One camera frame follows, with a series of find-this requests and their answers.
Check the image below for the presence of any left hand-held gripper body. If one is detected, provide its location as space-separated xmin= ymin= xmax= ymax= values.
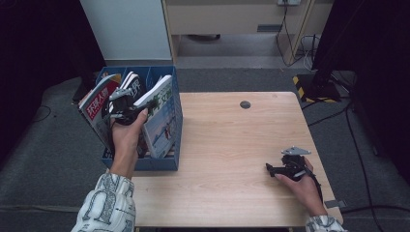
xmin=102 ymin=87 xmax=145 ymax=127

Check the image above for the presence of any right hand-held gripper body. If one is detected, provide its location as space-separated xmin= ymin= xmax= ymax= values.
xmin=276 ymin=146 xmax=312 ymax=182

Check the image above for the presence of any snow scene cover magazine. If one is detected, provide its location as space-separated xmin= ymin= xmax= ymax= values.
xmin=133 ymin=74 xmax=178 ymax=160

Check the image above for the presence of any red banner portrait magazine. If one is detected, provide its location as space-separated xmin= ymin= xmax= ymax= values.
xmin=77 ymin=72 xmax=122 ymax=153

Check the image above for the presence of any red planet cover magazine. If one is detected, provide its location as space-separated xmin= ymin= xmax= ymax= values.
xmin=120 ymin=71 xmax=134 ymax=91

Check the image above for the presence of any blue plastic file rack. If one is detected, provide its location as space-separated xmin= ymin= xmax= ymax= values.
xmin=96 ymin=66 xmax=184 ymax=172

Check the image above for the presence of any person's right hand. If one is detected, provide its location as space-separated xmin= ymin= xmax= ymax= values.
xmin=274 ymin=157 xmax=329 ymax=218

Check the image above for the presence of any person's left hand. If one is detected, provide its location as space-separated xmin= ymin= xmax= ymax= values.
xmin=109 ymin=107 xmax=150 ymax=179

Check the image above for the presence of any dark stand foot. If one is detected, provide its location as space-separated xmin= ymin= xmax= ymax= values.
xmin=71 ymin=75 xmax=98 ymax=104

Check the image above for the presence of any white cabinet panel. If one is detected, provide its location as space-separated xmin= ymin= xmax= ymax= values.
xmin=78 ymin=0 xmax=173 ymax=62

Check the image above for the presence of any black stand with striped base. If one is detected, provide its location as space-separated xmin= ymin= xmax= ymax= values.
xmin=292 ymin=47 xmax=343 ymax=104

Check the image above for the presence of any dark curtain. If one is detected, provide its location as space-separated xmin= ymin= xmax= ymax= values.
xmin=313 ymin=0 xmax=410 ymax=177
xmin=0 ymin=0 xmax=106 ymax=162

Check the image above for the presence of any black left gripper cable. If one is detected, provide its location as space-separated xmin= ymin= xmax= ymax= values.
xmin=102 ymin=109 xmax=114 ymax=156

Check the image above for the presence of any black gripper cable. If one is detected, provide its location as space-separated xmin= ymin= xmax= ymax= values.
xmin=102 ymin=109 xmax=114 ymax=156
xmin=305 ymin=166 xmax=324 ymax=203

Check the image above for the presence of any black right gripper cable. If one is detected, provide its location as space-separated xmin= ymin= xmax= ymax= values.
xmin=305 ymin=166 xmax=324 ymax=203

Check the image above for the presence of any grey metal table bracket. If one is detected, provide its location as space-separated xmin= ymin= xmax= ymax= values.
xmin=323 ymin=199 xmax=347 ymax=210

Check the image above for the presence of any long black floor cable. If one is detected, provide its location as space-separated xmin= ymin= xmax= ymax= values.
xmin=341 ymin=107 xmax=410 ymax=215

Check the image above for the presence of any thin black floor cable loop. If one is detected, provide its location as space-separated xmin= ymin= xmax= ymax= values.
xmin=30 ymin=104 xmax=53 ymax=124

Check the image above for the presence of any white cable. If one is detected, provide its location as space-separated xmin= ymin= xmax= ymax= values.
xmin=299 ymin=33 xmax=322 ymax=72

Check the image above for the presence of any black hanging power cable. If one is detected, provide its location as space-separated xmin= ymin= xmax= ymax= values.
xmin=275 ymin=4 xmax=306 ymax=68

